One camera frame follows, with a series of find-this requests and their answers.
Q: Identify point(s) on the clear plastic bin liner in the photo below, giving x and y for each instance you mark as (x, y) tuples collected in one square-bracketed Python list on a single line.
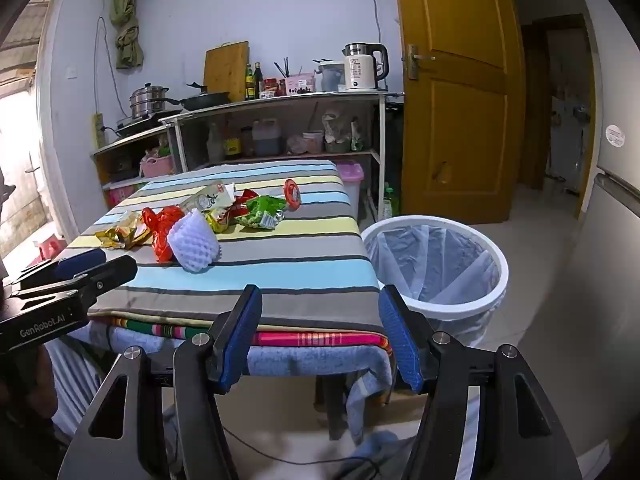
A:
[(435, 265)]

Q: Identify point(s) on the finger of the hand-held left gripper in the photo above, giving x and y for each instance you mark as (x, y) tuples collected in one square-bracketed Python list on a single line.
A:
[(80, 262), (110, 275)]

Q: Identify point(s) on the green plastic bottle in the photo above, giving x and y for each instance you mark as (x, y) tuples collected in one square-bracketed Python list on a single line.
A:
[(391, 205)]

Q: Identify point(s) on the white wall switch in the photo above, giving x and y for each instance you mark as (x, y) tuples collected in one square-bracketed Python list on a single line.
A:
[(72, 71)]

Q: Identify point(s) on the red plastic stool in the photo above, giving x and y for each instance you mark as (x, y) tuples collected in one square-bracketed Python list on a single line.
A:
[(50, 249)]

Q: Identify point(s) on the crumpled plastic bags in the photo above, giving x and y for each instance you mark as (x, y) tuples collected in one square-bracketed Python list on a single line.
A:
[(340, 132)]

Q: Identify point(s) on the pink plastic basket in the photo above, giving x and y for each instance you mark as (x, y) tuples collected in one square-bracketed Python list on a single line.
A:
[(157, 166)]

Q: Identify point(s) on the gold snack wrapper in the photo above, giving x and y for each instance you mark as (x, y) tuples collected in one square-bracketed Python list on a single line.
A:
[(120, 235)]

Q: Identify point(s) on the hanging green cloth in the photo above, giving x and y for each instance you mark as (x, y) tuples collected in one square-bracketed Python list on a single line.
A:
[(127, 35)]

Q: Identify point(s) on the yellow wooden door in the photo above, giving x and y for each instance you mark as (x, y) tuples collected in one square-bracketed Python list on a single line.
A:
[(460, 125)]

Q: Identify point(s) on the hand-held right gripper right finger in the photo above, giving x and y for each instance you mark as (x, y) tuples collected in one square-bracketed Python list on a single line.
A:
[(397, 340)]

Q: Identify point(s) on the dark liquid jug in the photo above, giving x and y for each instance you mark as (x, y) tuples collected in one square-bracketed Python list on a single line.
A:
[(266, 140)]

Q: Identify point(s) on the red lid plastic cup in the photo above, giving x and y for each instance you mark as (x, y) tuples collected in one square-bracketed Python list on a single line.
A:
[(292, 192)]

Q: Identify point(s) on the pink lid storage box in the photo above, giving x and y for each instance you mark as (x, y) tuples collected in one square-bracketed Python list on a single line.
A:
[(350, 175)]

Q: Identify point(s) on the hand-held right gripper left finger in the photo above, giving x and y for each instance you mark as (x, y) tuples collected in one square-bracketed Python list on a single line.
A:
[(245, 340)]

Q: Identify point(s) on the pink utensil holder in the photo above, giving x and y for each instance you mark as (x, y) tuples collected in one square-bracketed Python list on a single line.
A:
[(300, 85)]

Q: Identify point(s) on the brown glass jar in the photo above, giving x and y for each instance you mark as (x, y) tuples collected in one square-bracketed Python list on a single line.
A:
[(247, 142)]

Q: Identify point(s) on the steel steamer pot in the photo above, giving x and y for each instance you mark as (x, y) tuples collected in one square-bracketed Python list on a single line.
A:
[(149, 102)]

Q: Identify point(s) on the white fridge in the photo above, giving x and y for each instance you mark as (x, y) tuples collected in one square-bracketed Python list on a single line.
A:
[(610, 240)]

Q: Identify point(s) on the yellow red snack wrapper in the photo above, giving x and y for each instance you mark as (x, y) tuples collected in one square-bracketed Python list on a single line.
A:
[(218, 220)]

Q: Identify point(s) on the white electric kettle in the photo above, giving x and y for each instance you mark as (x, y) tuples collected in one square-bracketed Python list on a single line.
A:
[(360, 72)]

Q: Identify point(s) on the black frying pan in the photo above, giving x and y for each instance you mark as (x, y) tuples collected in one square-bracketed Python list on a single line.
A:
[(205, 100)]

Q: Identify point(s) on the wooden low cabinet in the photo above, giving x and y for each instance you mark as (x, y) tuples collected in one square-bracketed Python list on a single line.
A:
[(120, 142)]

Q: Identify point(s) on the dark glass bottle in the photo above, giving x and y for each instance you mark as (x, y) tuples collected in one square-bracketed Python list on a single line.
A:
[(258, 82)]

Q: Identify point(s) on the pink green boxes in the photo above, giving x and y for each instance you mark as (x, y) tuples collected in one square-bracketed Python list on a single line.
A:
[(120, 194)]

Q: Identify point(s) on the yellow power strip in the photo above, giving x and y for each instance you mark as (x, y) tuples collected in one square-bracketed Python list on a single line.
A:
[(98, 130)]

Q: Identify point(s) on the red plastic bag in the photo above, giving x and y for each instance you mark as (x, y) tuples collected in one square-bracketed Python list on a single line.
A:
[(157, 230)]

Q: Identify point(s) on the wooden cutting board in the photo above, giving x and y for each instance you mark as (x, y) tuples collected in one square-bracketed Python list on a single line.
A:
[(225, 70)]

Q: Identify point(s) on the white round trash bin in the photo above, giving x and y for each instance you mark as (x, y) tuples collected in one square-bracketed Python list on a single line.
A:
[(495, 270)]

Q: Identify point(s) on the grey water pitcher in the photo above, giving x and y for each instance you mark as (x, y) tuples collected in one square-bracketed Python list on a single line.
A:
[(331, 77)]

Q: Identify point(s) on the white paper bag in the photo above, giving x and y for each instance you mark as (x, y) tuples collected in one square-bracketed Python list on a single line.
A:
[(205, 199)]

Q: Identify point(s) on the blue white towel cloth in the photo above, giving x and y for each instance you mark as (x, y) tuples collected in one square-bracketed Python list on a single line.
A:
[(300, 360)]

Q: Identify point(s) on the black induction cooker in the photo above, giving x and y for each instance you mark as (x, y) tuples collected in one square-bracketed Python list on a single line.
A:
[(137, 124)]

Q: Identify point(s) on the red sauce jar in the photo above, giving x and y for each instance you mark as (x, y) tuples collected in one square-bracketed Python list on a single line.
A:
[(271, 87)]

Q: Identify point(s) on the green snack packet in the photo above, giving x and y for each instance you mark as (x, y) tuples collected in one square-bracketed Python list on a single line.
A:
[(260, 212)]

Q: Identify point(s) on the white foam fruit net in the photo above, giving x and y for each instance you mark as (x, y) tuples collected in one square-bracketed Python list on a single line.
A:
[(195, 245)]

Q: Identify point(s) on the white pink tub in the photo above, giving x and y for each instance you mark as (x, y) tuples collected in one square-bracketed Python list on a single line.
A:
[(313, 142)]

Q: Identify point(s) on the white shelf unit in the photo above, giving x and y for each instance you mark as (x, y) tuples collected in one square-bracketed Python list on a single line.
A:
[(300, 99)]

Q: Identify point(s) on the green glass bottle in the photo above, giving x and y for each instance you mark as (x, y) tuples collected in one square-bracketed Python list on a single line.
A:
[(249, 85)]

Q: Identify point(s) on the yellow label sauce bottle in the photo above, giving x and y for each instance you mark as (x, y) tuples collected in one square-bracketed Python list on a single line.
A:
[(232, 147)]

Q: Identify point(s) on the pastel striped tablecloth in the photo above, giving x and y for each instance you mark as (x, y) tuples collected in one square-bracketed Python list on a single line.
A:
[(280, 260)]

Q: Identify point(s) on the clear plastic bottle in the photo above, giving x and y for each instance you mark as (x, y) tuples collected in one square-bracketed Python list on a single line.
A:
[(214, 145)]

